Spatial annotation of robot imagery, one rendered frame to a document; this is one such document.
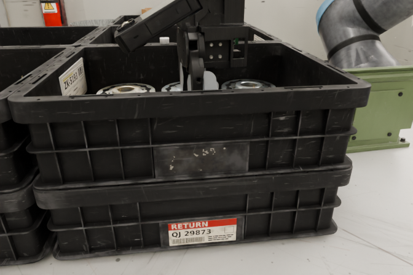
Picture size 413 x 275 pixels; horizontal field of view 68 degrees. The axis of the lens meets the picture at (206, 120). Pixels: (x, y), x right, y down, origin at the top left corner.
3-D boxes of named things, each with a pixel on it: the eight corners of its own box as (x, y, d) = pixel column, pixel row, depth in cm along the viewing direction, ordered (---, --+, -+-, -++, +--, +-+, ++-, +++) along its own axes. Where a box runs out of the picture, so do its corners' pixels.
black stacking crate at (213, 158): (30, 199, 35) (3, 107, 31) (88, 105, 62) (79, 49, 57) (356, 175, 40) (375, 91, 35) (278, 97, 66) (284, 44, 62)
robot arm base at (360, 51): (362, 103, 78) (351, 69, 81) (421, 72, 65) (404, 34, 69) (317, 100, 72) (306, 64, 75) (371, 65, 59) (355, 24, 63)
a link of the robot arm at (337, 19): (345, 67, 80) (330, 25, 85) (397, 37, 70) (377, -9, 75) (316, 58, 73) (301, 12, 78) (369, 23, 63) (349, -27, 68)
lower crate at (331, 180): (275, 142, 71) (279, 92, 66) (342, 240, 44) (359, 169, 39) (96, 153, 67) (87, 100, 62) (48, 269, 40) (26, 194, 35)
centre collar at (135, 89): (109, 97, 52) (108, 93, 52) (114, 88, 56) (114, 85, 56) (138, 96, 52) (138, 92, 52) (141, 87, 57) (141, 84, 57)
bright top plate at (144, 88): (90, 105, 50) (89, 102, 49) (103, 86, 59) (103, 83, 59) (153, 104, 50) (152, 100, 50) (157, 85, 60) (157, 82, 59)
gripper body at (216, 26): (247, 72, 41) (252, -29, 36) (183, 77, 39) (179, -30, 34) (228, 59, 48) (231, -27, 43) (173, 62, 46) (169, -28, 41)
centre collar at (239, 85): (236, 91, 55) (236, 88, 54) (233, 83, 59) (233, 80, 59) (264, 91, 55) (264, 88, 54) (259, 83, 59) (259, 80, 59)
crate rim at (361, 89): (5, 124, 31) (-1, 102, 30) (80, 58, 58) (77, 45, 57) (374, 107, 36) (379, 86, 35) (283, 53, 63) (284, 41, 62)
